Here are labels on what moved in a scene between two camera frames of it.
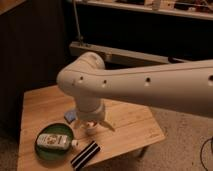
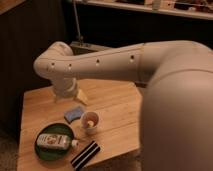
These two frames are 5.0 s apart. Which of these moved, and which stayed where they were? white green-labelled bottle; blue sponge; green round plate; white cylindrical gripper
Moved: white cylindrical gripper
Stayed: blue sponge; green round plate; white green-labelled bottle
